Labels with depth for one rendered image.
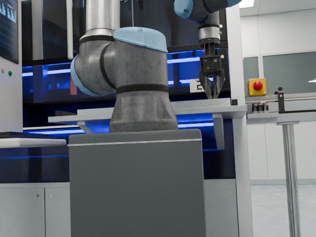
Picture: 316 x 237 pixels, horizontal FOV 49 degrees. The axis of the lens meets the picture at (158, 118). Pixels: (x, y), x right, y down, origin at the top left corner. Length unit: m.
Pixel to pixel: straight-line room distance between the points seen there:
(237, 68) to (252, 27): 4.91
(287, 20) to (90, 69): 5.87
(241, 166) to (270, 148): 4.64
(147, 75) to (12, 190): 1.29
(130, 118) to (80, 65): 0.23
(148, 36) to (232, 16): 0.93
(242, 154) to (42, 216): 0.99
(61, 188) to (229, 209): 0.79
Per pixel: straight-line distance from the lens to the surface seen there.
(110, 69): 0.77
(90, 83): 0.84
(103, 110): 1.37
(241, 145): 1.54
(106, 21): 0.87
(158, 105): 0.71
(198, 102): 1.23
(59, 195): 1.75
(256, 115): 1.54
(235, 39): 1.60
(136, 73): 0.71
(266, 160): 6.17
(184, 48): 1.60
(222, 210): 1.56
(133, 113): 0.69
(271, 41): 6.41
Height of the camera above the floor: 0.76
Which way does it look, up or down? 4 degrees up
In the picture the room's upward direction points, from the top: 2 degrees counter-clockwise
